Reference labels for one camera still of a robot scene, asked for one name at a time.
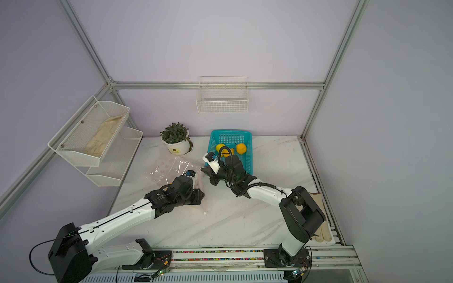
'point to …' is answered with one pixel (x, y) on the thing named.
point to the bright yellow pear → (218, 147)
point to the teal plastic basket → (231, 138)
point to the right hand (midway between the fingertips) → (204, 169)
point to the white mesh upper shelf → (86, 137)
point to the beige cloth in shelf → (97, 142)
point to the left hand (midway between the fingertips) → (202, 196)
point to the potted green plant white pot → (175, 136)
